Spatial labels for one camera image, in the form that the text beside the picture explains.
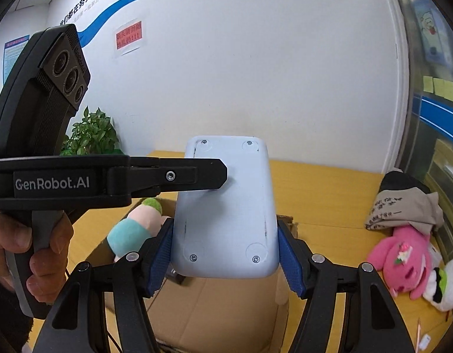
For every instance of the white plastic device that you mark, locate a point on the white plastic device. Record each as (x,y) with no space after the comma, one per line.
(226,220)

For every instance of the thin pencil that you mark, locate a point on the thin pencil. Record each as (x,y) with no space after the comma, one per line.
(417,336)

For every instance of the blue wall poster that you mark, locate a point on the blue wall poster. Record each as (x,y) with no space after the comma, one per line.
(14,59)

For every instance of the cartoon poster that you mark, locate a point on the cartoon poster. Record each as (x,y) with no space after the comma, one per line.
(434,33)

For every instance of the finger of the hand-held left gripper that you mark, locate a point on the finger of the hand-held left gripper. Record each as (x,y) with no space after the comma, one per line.
(200,174)

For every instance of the pink plush toy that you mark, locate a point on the pink plush toy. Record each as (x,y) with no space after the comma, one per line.
(406,257)

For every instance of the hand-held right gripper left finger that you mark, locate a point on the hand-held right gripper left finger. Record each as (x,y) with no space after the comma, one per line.
(162,261)

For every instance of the teal plush toy green hair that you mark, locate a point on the teal plush toy green hair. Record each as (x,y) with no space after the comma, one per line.
(127,233)

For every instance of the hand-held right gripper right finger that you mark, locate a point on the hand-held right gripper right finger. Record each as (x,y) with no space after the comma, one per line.
(290,264)

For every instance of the red wall notice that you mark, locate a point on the red wall notice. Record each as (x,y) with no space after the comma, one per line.
(129,36)

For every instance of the white and green plush toy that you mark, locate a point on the white and green plush toy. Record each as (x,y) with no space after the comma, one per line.
(445,283)

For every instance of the person's left forearm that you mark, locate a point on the person's left forearm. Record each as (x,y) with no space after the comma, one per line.
(5,323)

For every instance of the green potted plant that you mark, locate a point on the green potted plant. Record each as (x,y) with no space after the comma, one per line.
(92,132)

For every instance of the small white item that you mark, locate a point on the small white item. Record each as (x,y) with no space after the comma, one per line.
(425,342)

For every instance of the grey printed cloth bag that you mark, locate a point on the grey printed cloth bag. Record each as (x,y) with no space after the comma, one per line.
(403,202)

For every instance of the person's left hand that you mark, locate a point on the person's left hand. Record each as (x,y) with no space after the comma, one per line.
(49,264)

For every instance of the brown cardboard box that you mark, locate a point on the brown cardboard box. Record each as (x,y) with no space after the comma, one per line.
(219,312)

